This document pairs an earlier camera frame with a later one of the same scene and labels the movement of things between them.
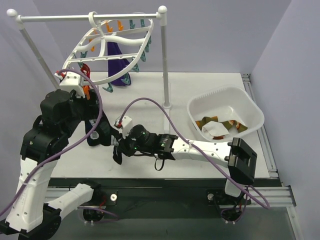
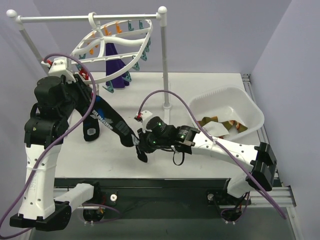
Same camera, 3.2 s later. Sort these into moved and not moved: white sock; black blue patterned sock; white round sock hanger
Moved: black blue patterned sock
Not moved: white round sock hanger; white sock
